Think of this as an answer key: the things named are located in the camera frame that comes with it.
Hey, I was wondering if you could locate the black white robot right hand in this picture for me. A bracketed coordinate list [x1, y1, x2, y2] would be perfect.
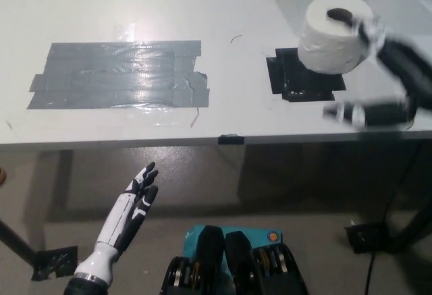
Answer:
[322, 14, 432, 131]

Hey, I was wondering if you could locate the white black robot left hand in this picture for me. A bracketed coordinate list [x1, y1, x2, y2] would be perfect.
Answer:
[73, 161, 159, 281]

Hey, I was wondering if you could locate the white toilet paper roll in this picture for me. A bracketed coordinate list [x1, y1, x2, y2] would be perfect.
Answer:
[297, 0, 375, 75]

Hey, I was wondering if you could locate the black teal robot torso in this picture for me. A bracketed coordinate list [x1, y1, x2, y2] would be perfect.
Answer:
[159, 225, 308, 295]

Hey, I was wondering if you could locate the white table leg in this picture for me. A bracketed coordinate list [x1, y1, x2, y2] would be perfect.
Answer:
[50, 149, 74, 221]

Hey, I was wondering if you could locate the black stand pole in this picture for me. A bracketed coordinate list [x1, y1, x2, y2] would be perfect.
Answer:
[0, 220, 36, 267]

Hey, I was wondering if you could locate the black tape square patch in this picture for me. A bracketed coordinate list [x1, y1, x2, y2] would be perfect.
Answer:
[265, 47, 348, 103]

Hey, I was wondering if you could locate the small black tape piece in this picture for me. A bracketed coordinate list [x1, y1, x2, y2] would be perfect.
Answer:
[217, 134, 244, 146]

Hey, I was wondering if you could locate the black stand leg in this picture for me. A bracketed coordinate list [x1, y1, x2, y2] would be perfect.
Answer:
[381, 203, 432, 254]

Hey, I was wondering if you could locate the grey duct tape patch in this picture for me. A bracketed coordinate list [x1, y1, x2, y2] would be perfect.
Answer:
[26, 41, 211, 110]

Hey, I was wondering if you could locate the black cable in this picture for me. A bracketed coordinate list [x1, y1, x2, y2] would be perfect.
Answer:
[367, 146, 421, 295]

